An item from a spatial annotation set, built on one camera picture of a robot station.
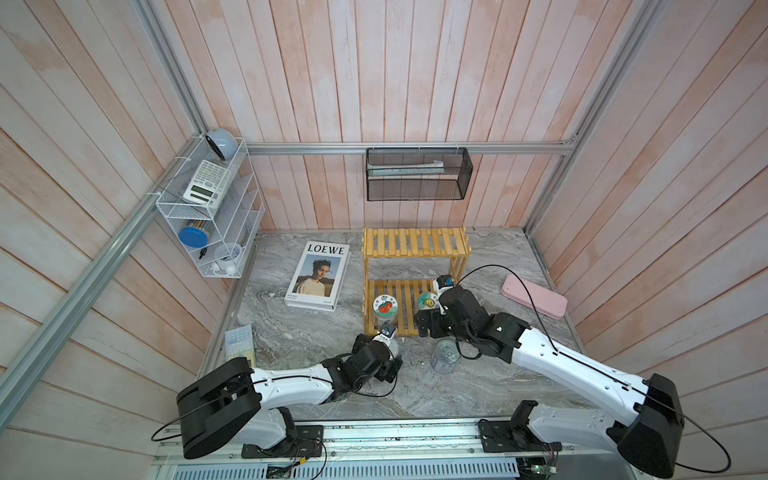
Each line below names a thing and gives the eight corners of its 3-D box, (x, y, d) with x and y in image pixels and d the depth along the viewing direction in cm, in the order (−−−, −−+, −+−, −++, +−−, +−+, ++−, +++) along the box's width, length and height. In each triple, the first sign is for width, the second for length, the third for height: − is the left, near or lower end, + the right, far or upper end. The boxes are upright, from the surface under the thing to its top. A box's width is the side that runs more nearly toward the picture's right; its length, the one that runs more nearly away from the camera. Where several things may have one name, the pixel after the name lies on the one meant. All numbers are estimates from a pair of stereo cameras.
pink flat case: (497, 292, 104) (499, 288, 102) (504, 277, 109) (506, 272, 106) (560, 321, 97) (564, 317, 95) (565, 304, 101) (569, 299, 99)
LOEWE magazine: (286, 305, 101) (282, 298, 97) (308, 247, 118) (306, 239, 114) (335, 312, 99) (334, 305, 96) (351, 252, 116) (350, 244, 113)
